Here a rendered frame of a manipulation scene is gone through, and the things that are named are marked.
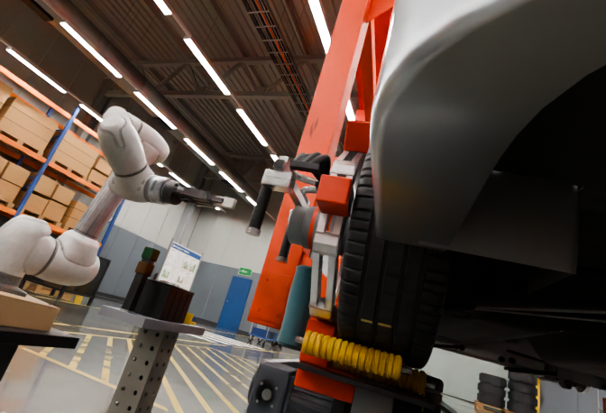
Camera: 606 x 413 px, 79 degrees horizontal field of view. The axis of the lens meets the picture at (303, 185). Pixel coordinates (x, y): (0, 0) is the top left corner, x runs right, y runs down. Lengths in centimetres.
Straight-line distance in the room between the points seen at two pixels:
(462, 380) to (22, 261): 1330
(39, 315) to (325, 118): 146
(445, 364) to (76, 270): 1304
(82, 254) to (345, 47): 167
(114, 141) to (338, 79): 128
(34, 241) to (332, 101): 145
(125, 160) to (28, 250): 64
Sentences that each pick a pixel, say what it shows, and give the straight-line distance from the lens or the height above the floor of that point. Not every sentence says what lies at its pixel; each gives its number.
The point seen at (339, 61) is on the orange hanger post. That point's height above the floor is 194.
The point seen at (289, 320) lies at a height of 56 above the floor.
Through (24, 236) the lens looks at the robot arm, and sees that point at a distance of 171.
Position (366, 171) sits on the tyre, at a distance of 92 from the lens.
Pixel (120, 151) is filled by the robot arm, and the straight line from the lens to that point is 121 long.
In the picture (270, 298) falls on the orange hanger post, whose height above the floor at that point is 63.
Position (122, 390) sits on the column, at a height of 20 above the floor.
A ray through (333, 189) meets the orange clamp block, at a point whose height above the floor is 85.
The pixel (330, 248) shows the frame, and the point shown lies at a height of 73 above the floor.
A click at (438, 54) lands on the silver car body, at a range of 34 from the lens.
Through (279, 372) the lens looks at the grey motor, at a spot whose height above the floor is 39.
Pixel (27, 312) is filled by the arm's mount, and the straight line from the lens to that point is 167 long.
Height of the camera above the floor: 52
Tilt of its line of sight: 21 degrees up
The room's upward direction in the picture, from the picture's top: 16 degrees clockwise
